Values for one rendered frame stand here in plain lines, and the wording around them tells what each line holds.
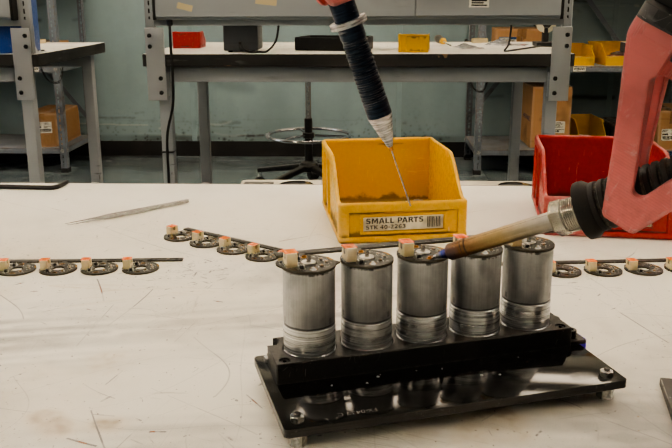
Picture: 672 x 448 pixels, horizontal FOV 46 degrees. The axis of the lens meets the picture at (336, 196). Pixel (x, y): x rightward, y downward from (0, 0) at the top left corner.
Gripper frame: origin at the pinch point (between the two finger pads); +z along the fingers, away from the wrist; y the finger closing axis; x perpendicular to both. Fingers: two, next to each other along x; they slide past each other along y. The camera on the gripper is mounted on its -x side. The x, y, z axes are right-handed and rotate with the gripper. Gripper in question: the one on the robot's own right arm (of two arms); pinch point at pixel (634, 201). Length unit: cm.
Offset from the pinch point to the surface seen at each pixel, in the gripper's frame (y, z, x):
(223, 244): -11.8, 22.3, -22.3
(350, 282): 2.6, 9.5, -8.2
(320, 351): 4.1, 12.5, -7.4
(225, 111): -347, 183, -228
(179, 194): -23, 29, -35
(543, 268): -3.9, 6.3, -1.8
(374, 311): 2.2, 10.2, -6.6
